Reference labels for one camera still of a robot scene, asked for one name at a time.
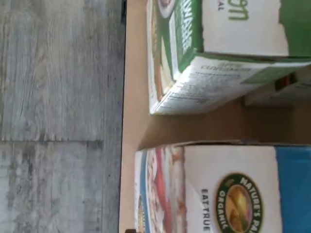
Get blue white oatmeal box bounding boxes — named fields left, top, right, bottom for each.
left=133, top=141, right=311, bottom=233

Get green white oatmeal box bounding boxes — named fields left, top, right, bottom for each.
left=145, top=0, right=311, bottom=116
left=242, top=60, right=311, bottom=108

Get black metal shelf frame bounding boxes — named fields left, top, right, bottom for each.
left=120, top=0, right=127, bottom=25

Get light wooden shelf board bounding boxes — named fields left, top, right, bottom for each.
left=120, top=0, right=311, bottom=233

